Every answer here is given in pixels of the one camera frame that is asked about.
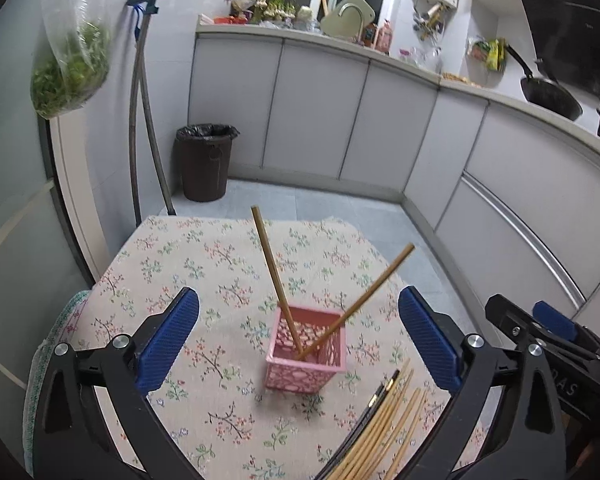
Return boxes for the bunch of bamboo chopsticks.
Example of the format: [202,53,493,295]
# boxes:
[312,360,431,480]

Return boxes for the grey mop pole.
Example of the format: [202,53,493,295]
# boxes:
[139,67,177,217]
[128,12,151,227]

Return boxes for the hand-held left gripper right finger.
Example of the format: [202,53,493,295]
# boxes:
[397,285,566,480]

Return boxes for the pink bottle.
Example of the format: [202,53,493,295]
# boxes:
[376,20,394,55]

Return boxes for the yellow green packet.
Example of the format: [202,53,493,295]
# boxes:
[484,38,507,72]

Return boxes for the long bamboo chopstick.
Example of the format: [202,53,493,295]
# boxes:
[297,244,416,361]
[251,206,303,353]

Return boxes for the black frying pan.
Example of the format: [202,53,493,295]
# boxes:
[505,45,584,122]

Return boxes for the plastic bag of greens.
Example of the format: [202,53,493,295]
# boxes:
[30,0,116,121]

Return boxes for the floral tablecloth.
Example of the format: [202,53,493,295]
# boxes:
[22,215,486,480]

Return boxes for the pale green cutting board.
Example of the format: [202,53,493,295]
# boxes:
[320,0,376,41]

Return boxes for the black trash bag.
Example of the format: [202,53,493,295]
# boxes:
[175,123,241,145]

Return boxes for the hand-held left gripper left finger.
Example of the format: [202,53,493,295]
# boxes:
[32,287,201,480]

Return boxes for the metal faucet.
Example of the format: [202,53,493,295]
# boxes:
[336,2,367,45]

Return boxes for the brown trash bin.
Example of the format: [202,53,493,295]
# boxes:
[175,123,241,203]

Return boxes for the pink perforated chopstick holder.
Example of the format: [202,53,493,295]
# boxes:
[265,304,348,397]

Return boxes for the glass jars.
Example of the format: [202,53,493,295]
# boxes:
[399,45,444,74]

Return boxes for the bunch of garlic and vegetables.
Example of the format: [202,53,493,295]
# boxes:
[230,0,313,32]

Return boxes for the black chopstick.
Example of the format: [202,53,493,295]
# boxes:
[325,370,401,476]
[330,382,386,466]

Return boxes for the black wall hook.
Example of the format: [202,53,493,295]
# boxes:
[126,0,161,17]

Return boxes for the white kitchen counter cabinets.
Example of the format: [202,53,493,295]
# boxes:
[187,22,600,356]

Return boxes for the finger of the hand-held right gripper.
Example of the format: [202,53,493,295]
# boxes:
[485,294,600,361]
[532,300,600,357]

